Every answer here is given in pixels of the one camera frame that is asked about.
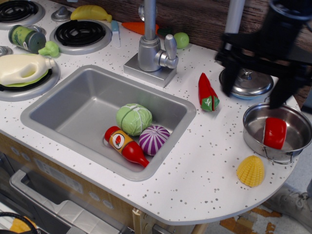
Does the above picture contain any green toy lime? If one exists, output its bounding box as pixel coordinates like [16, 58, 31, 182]
[174, 32, 189, 49]

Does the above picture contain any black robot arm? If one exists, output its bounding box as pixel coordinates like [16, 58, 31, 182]
[215, 0, 312, 109]

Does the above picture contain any red toy chili pepper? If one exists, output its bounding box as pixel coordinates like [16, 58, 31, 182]
[198, 73, 219, 112]

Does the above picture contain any grey burner under jug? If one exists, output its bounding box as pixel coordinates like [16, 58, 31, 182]
[0, 65, 60, 102]

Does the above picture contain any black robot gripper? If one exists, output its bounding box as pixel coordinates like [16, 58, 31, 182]
[217, 33, 312, 109]

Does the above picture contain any purple toy onion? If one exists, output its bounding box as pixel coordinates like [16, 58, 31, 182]
[139, 125, 170, 156]

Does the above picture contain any yellow toy corn piece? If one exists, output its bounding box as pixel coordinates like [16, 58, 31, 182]
[236, 155, 265, 187]

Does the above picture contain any grey shoe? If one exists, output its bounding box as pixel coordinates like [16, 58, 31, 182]
[264, 181, 312, 233]

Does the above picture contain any black coil burner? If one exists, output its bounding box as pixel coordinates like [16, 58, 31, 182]
[49, 20, 112, 55]
[0, 0, 45, 30]

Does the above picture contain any yellow object bottom left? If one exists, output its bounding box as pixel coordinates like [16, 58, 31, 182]
[9, 218, 32, 234]

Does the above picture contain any black coil burner centre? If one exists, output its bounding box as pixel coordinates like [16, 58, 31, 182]
[49, 20, 112, 55]

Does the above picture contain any blue white toy knife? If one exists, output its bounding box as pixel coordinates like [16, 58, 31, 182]
[111, 20, 121, 48]

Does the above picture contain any white toy milk jug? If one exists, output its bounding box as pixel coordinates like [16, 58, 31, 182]
[0, 54, 56, 86]

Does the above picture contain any toy oven door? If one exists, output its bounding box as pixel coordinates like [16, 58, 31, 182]
[0, 154, 133, 234]

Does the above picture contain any steel pot lid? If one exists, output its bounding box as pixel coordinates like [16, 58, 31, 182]
[231, 68, 274, 100]

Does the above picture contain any red toy ketchup bottle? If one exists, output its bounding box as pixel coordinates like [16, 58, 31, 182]
[104, 126, 149, 168]

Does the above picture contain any silver stove knob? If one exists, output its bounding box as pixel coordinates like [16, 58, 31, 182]
[51, 6, 72, 22]

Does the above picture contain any black coil burner top left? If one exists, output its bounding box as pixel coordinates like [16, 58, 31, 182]
[0, 0, 45, 30]

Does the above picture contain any orange toy carrot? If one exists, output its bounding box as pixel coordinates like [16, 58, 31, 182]
[121, 22, 172, 37]

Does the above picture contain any grey toy sink basin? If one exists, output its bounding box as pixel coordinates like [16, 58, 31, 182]
[20, 65, 196, 180]

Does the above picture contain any green toy spice can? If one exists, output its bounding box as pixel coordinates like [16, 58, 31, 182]
[8, 25, 46, 54]

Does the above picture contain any green toy cabbage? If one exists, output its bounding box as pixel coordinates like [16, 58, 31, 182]
[116, 103, 153, 137]

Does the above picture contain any yellow toy banana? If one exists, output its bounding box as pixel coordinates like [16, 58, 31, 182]
[70, 5, 113, 22]

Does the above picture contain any silver stove knob left edge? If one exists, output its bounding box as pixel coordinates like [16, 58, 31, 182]
[0, 46, 13, 57]

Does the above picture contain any green toy broccoli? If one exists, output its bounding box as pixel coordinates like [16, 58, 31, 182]
[38, 41, 59, 57]

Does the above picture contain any black cable bottom left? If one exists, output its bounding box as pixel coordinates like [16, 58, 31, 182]
[0, 211, 37, 234]

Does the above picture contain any grey vertical pole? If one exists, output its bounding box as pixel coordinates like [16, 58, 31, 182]
[215, 0, 245, 65]

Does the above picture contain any silver toy faucet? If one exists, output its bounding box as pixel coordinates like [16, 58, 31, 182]
[123, 0, 178, 87]

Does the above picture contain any small steel pan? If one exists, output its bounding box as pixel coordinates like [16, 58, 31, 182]
[243, 101, 312, 164]

